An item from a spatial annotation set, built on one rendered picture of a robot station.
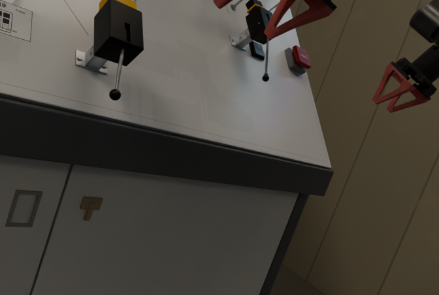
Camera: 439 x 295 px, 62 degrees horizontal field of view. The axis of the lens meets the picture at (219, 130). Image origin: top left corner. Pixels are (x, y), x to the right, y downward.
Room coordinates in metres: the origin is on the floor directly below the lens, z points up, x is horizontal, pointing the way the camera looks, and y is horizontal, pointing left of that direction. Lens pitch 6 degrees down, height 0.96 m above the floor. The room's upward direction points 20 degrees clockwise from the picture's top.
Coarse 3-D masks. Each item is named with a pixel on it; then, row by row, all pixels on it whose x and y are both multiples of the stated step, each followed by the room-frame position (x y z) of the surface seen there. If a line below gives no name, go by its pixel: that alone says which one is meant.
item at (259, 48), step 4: (252, 44) 0.85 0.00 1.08; (256, 44) 0.85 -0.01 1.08; (260, 44) 0.87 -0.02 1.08; (252, 48) 0.84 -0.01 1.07; (256, 48) 0.85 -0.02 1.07; (260, 48) 0.86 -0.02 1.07; (252, 52) 0.84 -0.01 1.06; (256, 52) 0.84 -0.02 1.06; (260, 52) 0.85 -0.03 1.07; (256, 56) 0.84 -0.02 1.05; (260, 56) 0.85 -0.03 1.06; (264, 56) 0.86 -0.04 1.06
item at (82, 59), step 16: (112, 0) 0.46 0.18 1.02; (96, 16) 0.48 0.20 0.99; (112, 16) 0.45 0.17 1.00; (128, 16) 0.47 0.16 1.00; (96, 32) 0.46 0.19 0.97; (112, 32) 0.44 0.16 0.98; (128, 32) 0.46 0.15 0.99; (96, 48) 0.45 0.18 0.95; (112, 48) 0.45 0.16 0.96; (128, 48) 0.45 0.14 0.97; (80, 64) 0.50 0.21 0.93; (96, 64) 0.50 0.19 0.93; (128, 64) 0.48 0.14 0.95; (112, 96) 0.43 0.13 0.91
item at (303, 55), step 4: (296, 48) 0.94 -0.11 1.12; (300, 48) 0.95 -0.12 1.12; (296, 52) 0.94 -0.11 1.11; (300, 52) 0.94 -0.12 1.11; (304, 52) 0.96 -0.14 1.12; (296, 56) 0.93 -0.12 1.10; (300, 56) 0.93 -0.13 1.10; (304, 56) 0.95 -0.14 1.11; (296, 60) 0.93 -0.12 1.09; (300, 60) 0.92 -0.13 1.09; (304, 60) 0.94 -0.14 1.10; (308, 60) 0.96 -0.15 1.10; (300, 64) 0.93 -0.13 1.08; (304, 64) 0.94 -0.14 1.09; (308, 64) 0.95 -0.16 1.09; (308, 68) 0.96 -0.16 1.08
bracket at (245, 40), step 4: (244, 32) 0.79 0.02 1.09; (248, 32) 0.79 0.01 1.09; (236, 36) 0.81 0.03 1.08; (240, 36) 0.80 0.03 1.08; (244, 36) 0.79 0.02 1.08; (248, 36) 0.78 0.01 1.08; (232, 40) 0.80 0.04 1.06; (236, 40) 0.81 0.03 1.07; (240, 40) 0.80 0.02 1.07; (244, 40) 0.80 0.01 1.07; (248, 40) 0.80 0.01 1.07; (232, 44) 0.80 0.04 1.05; (236, 44) 0.80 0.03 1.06; (240, 44) 0.81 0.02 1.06; (244, 44) 0.81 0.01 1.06; (240, 48) 0.82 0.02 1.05; (244, 48) 0.82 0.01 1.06
